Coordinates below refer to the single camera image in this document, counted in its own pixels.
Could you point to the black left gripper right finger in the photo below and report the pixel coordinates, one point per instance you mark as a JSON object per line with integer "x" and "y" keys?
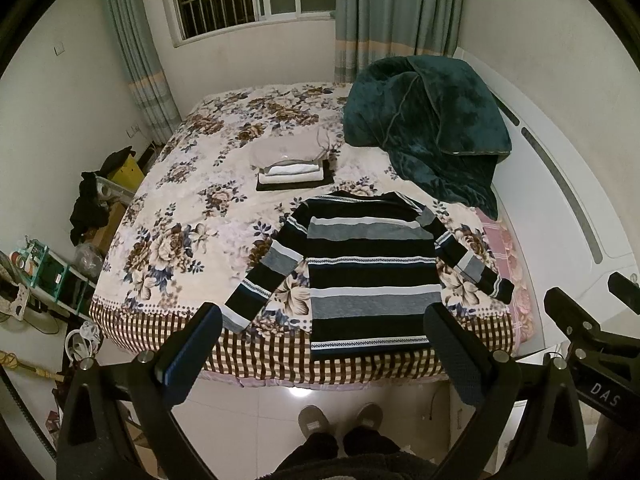
{"x": 550, "y": 441}

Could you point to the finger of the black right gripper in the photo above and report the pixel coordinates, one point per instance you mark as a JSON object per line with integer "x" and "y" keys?
{"x": 580, "y": 329}
{"x": 625, "y": 290}

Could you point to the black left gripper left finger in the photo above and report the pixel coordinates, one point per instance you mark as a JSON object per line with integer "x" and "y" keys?
{"x": 94, "y": 442}

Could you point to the black grey striped sweater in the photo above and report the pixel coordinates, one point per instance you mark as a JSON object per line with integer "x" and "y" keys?
{"x": 372, "y": 265}

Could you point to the stack of folded clothes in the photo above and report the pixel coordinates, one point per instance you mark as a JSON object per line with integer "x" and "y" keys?
{"x": 298, "y": 160}

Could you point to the white bed headboard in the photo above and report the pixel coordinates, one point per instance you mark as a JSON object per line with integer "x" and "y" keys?
{"x": 565, "y": 227}

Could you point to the pink bed sheet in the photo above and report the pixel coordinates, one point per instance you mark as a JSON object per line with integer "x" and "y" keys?
{"x": 510, "y": 265}

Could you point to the right grey slipper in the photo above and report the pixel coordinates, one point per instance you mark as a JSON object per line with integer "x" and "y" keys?
{"x": 370, "y": 416}

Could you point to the grey slipper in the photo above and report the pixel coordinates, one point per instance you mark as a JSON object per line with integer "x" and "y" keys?
{"x": 311, "y": 420}
{"x": 370, "y": 416}

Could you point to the green shelf rack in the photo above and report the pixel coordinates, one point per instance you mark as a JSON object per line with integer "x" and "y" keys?
{"x": 53, "y": 280}

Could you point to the left grey slipper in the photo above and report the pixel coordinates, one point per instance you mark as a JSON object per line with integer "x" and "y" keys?
{"x": 311, "y": 420}

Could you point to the yellow box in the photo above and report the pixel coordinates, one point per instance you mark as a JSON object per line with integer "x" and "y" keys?
{"x": 129, "y": 175}

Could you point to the dark green plush blanket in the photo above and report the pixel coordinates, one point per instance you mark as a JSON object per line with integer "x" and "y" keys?
{"x": 438, "y": 123}

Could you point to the floral bed blanket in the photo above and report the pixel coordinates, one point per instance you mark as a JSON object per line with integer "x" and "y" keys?
{"x": 197, "y": 225}

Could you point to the teal curtain left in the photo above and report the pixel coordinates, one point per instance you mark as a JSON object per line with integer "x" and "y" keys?
{"x": 143, "y": 70}

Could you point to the teal curtain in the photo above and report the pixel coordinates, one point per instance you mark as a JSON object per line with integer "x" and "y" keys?
{"x": 143, "y": 70}
{"x": 367, "y": 30}

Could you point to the teal curtain right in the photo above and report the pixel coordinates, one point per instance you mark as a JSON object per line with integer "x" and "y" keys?
{"x": 367, "y": 30}

